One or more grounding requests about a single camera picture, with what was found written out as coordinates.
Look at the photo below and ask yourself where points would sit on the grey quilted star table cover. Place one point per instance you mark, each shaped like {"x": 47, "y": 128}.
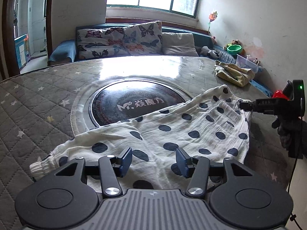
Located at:
{"x": 36, "y": 108}

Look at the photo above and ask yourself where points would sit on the black gloved right hand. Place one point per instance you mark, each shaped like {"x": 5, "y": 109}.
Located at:
{"x": 292, "y": 135}

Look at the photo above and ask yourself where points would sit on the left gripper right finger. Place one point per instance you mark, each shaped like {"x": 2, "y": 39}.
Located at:
{"x": 196, "y": 169}

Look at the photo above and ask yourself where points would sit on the grey plush toy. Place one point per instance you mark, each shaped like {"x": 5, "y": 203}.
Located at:
{"x": 206, "y": 52}

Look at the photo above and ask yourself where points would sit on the green toy bowl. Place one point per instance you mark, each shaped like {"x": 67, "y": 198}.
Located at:
{"x": 234, "y": 49}

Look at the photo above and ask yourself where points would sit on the yellow folded cloth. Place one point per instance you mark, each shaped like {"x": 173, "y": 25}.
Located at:
{"x": 234, "y": 74}

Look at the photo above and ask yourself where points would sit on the clear plastic box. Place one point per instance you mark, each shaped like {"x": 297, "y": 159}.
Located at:
{"x": 246, "y": 64}

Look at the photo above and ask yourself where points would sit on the white navy polka dot garment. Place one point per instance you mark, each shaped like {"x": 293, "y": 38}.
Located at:
{"x": 210, "y": 125}

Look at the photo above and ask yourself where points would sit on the blue sofa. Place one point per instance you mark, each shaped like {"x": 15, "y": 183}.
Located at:
{"x": 67, "y": 50}

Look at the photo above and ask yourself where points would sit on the butterfly print cushion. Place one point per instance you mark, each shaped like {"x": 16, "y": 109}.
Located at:
{"x": 100, "y": 43}
{"x": 143, "y": 39}

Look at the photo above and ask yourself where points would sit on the colourful pinwheel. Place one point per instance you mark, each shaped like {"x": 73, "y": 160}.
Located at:
{"x": 212, "y": 17}

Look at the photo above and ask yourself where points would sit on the black round induction cooktop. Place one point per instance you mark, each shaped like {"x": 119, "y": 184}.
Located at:
{"x": 124, "y": 100}

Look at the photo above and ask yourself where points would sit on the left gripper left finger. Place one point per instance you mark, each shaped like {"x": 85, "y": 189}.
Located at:
{"x": 112, "y": 167}

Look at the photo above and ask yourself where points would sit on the beige plain cushion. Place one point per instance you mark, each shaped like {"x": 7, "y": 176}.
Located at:
{"x": 179, "y": 44}

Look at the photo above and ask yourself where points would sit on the red object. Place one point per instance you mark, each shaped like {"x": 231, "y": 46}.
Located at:
{"x": 280, "y": 94}

